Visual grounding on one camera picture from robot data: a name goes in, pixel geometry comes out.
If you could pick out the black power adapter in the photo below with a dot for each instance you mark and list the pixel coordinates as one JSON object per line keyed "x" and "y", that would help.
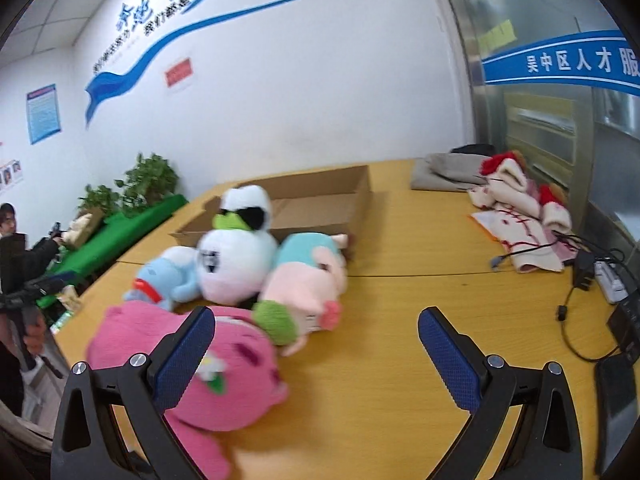
{"x": 583, "y": 270}

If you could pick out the yellow sticky notes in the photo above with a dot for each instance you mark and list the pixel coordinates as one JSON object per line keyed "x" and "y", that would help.
{"x": 495, "y": 35}

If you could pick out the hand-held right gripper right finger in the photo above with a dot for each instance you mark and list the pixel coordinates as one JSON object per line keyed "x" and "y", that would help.
{"x": 447, "y": 360}

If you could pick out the beige plush toy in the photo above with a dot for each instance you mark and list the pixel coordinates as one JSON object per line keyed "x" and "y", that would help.
{"x": 81, "y": 230}

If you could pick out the cream and red plush doll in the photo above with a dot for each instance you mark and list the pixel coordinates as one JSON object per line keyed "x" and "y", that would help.
{"x": 510, "y": 195}

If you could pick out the yellowish carton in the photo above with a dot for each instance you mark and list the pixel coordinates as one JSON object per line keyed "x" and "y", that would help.
{"x": 70, "y": 300}

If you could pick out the white power strip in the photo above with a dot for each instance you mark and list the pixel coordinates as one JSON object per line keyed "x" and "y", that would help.
{"x": 611, "y": 280}

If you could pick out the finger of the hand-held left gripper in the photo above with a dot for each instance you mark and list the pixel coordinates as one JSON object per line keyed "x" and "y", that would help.
{"x": 57, "y": 282}

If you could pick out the black box device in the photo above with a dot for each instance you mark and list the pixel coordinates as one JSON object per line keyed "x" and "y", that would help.
{"x": 625, "y": 322}

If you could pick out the green table cloth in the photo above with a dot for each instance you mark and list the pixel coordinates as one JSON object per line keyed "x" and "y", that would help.
{"x": 130, "y": 232}

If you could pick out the large green potted plant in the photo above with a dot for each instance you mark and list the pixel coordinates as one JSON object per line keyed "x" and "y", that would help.
{"x": 150, "y": 180}

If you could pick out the red wall sign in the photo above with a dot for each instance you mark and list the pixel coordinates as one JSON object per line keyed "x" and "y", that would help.
{"x": 179, "y": 72}

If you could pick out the pink and teal cow plush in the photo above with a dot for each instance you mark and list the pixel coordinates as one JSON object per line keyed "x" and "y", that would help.
{"x": 300, "y": 280}

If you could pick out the grey cloth bag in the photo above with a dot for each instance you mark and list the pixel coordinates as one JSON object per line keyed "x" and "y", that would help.
{"x": 445, "y": 172}

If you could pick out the black cloth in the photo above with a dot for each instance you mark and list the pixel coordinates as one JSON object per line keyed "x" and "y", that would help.
{"x": 472, "y": 149}

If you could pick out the person's left hand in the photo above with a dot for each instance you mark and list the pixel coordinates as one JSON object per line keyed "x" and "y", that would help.
{"x": 34, "y": 332}

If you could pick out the magenta pig plush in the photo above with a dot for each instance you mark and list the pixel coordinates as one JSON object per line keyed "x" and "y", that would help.
{"x": 240, "y": 360}

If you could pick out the blue ribbon wall decal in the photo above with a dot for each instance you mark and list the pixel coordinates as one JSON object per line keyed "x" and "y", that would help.
{"x": 107, "y": 87}

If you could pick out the blue wall poster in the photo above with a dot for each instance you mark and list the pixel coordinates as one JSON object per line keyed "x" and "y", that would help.
{"x": 44, "y": 112}

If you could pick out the cardboard box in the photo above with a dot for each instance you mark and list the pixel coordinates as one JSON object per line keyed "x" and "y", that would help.
{"x": 320, "y": 210}

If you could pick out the small green potted plant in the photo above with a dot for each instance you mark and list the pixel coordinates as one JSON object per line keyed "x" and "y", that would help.
{"x": 97, "y": 202}

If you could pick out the wall lettering decal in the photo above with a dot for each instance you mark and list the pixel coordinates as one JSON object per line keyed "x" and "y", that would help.
{"x": 125, "y": 17}

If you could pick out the photo wall poster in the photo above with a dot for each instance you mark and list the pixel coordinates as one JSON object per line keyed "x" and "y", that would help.
{"x": 11, "y": 174}

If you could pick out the blue door banner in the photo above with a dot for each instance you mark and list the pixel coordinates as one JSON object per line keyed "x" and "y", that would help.
{"x": 550, "y": 62}

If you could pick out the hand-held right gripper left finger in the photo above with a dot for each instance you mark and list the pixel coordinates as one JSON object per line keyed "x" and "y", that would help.
{"x": 185, "y": 355}

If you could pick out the light blue plush toy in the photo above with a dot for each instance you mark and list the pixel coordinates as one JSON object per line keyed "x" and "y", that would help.
{"x": 172, "y": 272}

